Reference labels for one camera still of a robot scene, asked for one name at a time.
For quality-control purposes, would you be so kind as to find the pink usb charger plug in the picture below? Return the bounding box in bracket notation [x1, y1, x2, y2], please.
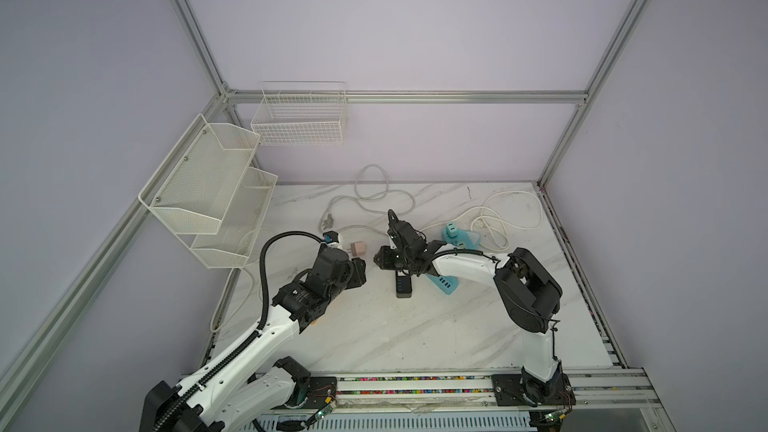
[350, 241, 367, 257]

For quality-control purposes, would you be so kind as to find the black power strip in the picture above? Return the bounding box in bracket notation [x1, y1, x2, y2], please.
[395, 271, 413, 299]

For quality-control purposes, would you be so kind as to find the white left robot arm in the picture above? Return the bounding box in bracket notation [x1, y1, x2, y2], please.
[139, 231, 366, 431]

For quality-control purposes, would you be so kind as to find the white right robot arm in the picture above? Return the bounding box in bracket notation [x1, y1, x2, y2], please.
[374, 209, 564, 406]

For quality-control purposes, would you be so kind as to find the teal rectangular power strip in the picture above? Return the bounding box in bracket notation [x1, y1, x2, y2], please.
[426, 274, 459, 296]

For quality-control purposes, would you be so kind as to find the teal triangular power strip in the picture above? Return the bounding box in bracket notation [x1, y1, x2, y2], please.
[442, 222, 481, 250]

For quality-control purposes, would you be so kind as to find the white mesh shelf lower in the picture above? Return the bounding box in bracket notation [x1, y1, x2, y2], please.
[191, 167, 278, 269]

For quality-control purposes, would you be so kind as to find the white mesh shelf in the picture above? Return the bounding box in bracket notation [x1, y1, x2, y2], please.
[138, 115, 260, 235]
[191, 167, 278, 269]

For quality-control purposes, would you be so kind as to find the white mesh shelf upper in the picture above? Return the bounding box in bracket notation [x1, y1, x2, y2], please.
[138, 115, 260, 235]

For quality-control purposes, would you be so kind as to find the thin white cable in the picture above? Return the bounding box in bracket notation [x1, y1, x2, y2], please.
[208, 263, 265, 335]

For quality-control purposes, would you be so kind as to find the cream power cable with plug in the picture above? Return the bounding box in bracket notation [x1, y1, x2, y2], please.
[419, 189, 544, 253]

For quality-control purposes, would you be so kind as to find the white wire basket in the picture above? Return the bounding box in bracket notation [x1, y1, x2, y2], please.
[251, 81, 348, 146]

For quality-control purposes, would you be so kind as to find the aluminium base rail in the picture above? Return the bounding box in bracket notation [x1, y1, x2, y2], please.
[277, 368, 662, 412]

